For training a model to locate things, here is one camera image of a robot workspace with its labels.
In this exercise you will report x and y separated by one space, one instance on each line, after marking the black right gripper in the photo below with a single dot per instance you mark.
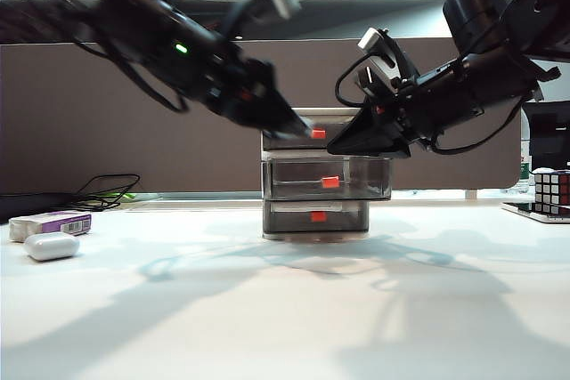
436 99

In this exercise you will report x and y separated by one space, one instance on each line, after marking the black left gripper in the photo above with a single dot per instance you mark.
240 91

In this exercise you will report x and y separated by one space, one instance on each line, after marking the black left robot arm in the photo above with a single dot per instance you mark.
133 15

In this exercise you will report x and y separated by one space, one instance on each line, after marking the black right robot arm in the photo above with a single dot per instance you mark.
503 42

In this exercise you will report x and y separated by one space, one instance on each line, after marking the clear plastic bottle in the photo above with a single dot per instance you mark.
525 173

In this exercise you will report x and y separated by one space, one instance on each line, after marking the white flat tray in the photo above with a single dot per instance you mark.
525 211

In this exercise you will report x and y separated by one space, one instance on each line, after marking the black monitor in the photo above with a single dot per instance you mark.
550 131

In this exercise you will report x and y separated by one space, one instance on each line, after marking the rubiks cube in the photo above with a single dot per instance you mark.
552 188

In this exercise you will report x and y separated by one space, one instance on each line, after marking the green flat object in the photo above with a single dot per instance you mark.
127 196

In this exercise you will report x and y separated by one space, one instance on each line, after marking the brown desk partition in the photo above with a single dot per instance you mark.
67 131

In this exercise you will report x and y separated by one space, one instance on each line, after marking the purple white tissue pack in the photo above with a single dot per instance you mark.
44 222

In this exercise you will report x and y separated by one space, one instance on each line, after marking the white earbuds case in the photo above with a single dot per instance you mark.
51 246

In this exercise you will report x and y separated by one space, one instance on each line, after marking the white drawer cabinet frame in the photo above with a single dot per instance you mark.
267 153

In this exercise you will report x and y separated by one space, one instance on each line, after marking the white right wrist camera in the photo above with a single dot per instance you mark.
372 42

